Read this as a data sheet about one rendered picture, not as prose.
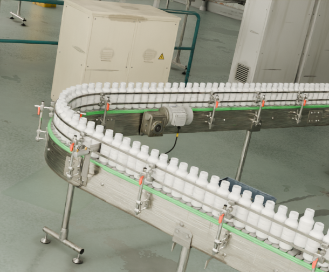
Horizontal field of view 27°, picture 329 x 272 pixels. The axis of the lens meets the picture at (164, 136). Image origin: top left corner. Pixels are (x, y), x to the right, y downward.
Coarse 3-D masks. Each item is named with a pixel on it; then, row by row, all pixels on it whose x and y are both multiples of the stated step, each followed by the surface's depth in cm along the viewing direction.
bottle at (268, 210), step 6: (270, 204) 289; (264, 210) 291; (270, 210) 290; (270, 216) 290; (258, 222) 294; (264, 222) 291; (270, 222) 291; (264, 228) 292; (258, 234) 294; (264, 234) 293
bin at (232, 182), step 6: (222, 180) 366; (228, 180) 370; (234, 180) 368; (246, 186) 364; (252, 192) 362; (258, 192) 360; (252, 198) 363; (264, 198) 358; (270, 198) 356; (276, 198) 354; (264, 204) 344; (174, 246) 335; (210, 258) 326
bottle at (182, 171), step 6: (180, 162) 315; (180, 168) 314; (186, 168) 315; (180, 174) 314; (186, 174) 315; (174, 180) 317; (180, 180) 314; (174, 186) 317; (180, 186) 315; (174, 192) 317
